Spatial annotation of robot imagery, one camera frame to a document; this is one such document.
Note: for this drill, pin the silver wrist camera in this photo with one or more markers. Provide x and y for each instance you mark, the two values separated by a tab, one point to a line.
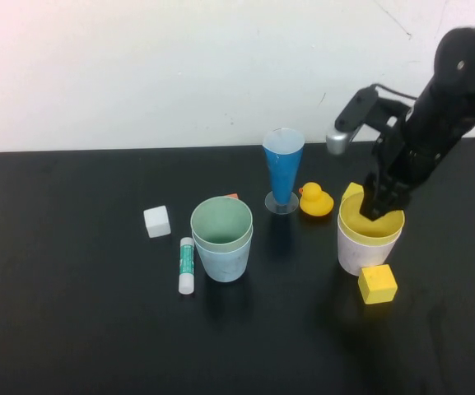
338	140

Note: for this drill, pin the white cube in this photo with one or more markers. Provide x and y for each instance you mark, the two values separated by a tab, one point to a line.
157	222

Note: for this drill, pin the orange cube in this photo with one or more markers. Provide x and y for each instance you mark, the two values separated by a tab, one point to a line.
233	196

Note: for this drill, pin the yellow rubber duck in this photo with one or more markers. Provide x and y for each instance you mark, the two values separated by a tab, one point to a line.
315	203

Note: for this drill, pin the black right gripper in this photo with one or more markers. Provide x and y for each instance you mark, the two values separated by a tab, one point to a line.
414	156

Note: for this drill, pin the pale blue plastic cup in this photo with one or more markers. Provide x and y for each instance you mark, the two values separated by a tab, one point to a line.
224	265

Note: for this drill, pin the blue cone in clear glass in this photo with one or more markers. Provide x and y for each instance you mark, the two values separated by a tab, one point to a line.
282	173

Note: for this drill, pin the pale green plastic cup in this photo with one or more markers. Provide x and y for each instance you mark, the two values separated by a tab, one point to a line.
220	222

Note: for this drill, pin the yellow plastic cup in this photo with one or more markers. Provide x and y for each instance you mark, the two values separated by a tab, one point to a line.
379	232

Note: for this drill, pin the green and white glue stick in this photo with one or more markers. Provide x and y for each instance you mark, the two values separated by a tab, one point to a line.
187	263

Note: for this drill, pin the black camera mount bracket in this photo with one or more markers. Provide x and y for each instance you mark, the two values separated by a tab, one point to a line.
360	107

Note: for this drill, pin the yellow wooden cube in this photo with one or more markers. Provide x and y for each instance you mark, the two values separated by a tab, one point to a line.
379	286
352	191

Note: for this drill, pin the pale pink plastic cup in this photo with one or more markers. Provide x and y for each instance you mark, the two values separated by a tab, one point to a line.
360	257

